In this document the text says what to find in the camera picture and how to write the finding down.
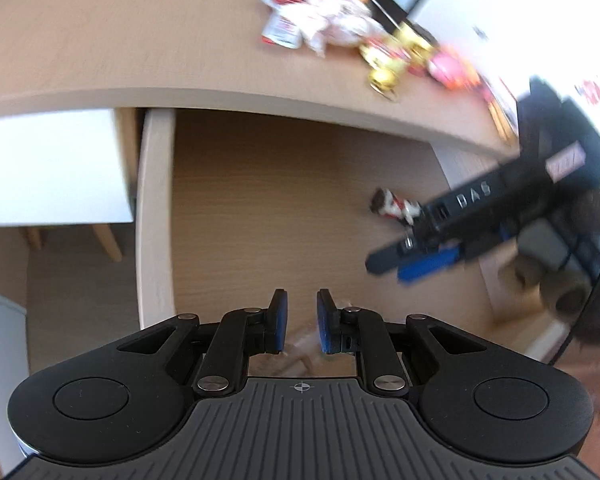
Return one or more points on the red yellow toy figure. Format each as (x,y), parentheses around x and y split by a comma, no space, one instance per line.
(382,52)

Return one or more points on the white orange plush toy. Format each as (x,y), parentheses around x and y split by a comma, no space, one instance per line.
(340,22)

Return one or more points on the pink toy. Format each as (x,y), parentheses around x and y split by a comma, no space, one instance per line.
(450,67)

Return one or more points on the narrow white desk drawer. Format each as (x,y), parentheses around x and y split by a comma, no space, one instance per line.
(50,170)

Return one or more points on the person's right hand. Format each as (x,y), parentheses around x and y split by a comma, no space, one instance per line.
(565,297)

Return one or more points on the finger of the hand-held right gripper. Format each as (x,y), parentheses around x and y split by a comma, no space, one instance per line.
(425,267)
(385,262)

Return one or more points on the white computer case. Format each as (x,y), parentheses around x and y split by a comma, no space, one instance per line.
(460,10)

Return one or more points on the wide white desk drawer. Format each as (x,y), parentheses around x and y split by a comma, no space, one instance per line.
(280,210)

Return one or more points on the green stool with wooden legs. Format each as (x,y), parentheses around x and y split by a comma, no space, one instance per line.
(107,242)

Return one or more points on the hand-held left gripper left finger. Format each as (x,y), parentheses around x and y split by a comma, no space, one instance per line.
(280,320)

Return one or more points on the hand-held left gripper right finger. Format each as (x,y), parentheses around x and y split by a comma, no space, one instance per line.
(322,322)

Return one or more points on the white red label cup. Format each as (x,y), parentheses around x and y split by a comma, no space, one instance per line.
(282,30)

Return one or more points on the gold toy figure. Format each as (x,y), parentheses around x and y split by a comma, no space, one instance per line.
(386,80)

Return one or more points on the black white red figurine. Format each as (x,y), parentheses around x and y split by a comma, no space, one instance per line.
(395,207)

